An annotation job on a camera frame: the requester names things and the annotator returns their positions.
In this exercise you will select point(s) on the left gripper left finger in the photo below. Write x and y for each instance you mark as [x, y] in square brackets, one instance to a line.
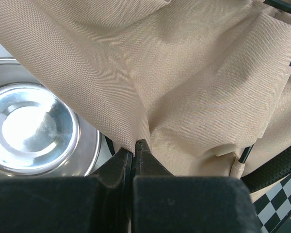
[93, 204]

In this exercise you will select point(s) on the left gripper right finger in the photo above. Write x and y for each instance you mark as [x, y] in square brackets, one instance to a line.
[163, 203]

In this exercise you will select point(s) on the beige fabric pet tent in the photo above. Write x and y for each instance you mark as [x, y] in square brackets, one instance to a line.
[207, 83]

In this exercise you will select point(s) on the steel pet bowl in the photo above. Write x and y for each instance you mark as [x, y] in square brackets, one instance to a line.
[40, 136]

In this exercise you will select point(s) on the black white chessboard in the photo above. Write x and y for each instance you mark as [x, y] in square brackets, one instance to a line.
[274, 208]

